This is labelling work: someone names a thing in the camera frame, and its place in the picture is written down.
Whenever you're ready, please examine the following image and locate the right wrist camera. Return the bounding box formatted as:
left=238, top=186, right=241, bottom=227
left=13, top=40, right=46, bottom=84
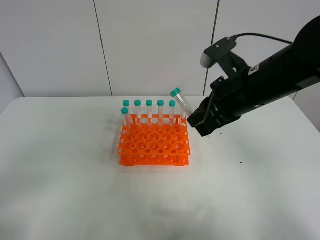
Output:
left=200, top=36, right=237, bottom=69

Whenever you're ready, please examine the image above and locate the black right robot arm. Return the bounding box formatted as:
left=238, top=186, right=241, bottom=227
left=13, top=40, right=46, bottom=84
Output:
left=187, top=17, right=320, bottom=137

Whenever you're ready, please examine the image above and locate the second row left tube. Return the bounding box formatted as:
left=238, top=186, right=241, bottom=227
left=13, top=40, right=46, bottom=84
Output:
left=121, top=107, right=131, bottom=127

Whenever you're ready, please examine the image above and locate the orange test tube rack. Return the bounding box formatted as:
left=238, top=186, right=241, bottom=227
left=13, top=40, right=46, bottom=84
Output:
left=117, top=114, right=191, bottom=166

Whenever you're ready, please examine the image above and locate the teal-capped test tube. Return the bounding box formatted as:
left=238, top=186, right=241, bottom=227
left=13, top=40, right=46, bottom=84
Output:
left=170, top=87, right=194, bottom=118

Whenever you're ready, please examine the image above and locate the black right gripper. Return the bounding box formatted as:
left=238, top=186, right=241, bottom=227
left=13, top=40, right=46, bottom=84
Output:
left=187, top=52, right=249, bottom=137

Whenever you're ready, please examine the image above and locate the right camera cable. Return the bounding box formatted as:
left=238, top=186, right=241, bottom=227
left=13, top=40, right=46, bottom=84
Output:
left=233, top=33, right=293, bottom=45

